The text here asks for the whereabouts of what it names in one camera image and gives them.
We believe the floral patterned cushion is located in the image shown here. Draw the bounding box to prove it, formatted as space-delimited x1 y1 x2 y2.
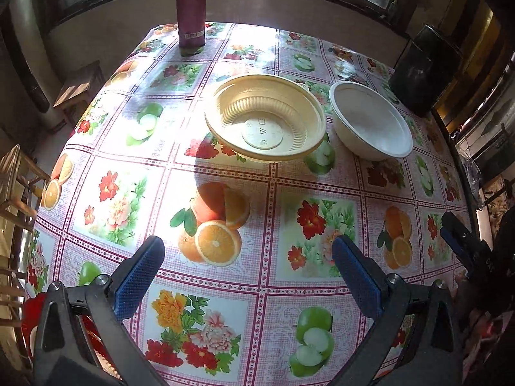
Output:
489 177 515 210

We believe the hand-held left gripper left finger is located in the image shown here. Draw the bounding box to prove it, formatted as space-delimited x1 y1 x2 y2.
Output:
32 235 167 386

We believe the plain red plate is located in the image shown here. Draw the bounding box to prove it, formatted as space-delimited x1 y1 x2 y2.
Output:
22 293 121 384

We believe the low wooden stool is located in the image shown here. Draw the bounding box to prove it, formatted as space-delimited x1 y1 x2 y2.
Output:
53 60 106 127

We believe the large white bowl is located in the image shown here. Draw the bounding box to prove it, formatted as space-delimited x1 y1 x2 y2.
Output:
329 81 414 161

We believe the black kettle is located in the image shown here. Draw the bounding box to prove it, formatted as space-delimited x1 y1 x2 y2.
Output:
388 24 463 117

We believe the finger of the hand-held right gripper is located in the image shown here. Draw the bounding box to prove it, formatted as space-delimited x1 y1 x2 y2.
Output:
440 211 489 260

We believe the floral fruit print tablecloth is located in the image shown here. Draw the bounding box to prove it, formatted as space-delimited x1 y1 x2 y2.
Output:
24 22 479 386

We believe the person's floral clothing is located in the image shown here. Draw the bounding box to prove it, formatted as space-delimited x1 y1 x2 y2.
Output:
463 309 515 371

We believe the yellow plastic bowl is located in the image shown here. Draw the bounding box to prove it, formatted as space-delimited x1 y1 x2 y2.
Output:
204 74 327 163

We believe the dark wooden chair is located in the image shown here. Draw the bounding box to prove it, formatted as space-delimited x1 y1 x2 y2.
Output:
456 123 513 210

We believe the standing air conditioner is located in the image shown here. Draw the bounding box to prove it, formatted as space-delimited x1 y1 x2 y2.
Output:
8 0 67 131

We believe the pink thermos bottle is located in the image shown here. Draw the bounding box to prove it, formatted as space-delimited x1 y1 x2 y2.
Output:
176 0 207 49

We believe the clear plastic bag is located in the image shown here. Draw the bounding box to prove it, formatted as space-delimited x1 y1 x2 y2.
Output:
463 157 483 210

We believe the light wooden chair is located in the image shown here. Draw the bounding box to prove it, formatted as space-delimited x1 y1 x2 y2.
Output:
0 145 51 330

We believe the person's right forearm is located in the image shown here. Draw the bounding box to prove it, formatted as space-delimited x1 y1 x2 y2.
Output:
456 275 475 314

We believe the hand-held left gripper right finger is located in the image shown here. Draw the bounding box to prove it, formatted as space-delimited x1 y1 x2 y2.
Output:
322 234 463 386

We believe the yellow wooden door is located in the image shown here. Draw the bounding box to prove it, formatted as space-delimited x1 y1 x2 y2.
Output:
438 0 497 133

